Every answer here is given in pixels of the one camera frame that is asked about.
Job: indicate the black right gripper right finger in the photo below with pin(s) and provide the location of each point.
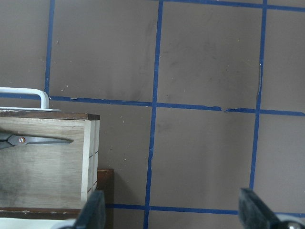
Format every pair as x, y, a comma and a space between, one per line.
253, 213

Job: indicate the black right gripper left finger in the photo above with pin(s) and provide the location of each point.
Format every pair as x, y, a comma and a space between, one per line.
93, 214

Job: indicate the wooden drawer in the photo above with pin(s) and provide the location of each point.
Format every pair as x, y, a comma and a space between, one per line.
54, 176

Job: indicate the orange grey scissors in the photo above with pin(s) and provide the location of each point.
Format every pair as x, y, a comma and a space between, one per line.
8, 140

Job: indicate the white drawer handle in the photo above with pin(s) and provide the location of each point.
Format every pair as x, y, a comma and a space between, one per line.
28, 93

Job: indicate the cream plastic tray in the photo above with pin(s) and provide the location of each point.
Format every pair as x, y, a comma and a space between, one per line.
15, 223

